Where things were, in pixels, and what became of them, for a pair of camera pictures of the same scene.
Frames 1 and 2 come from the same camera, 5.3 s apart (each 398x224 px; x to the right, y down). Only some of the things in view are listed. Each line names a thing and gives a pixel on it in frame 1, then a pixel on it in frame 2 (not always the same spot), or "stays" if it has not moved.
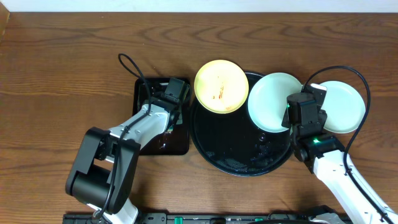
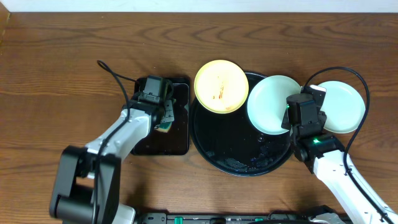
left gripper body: [157, 94] to [168, 112]
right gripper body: [321, 118] stays
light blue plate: [267, 100] stays
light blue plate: [344, 107] stays
